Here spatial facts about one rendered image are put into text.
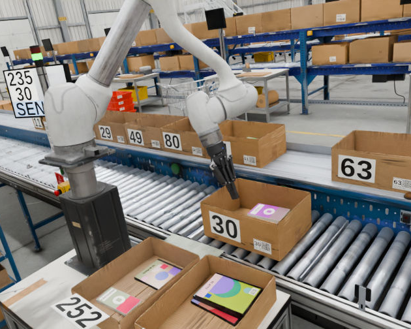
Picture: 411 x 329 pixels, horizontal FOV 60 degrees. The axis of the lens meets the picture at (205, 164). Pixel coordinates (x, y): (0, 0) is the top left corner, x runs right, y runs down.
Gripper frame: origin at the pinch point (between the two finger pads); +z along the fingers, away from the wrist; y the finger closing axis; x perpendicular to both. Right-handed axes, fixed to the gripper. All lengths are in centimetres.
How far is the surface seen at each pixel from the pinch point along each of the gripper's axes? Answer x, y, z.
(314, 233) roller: 11.9, -24.5, 32.8
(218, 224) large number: -14.8, 1.2, 13.6
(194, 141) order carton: -63, -49, -21
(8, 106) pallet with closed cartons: -899, -254, -258
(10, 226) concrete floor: -313, 4, -6
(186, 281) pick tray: -3.9, 34.4, 19.4
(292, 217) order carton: 14.7, -10.9, 18.4
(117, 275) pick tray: -34, 43, 13
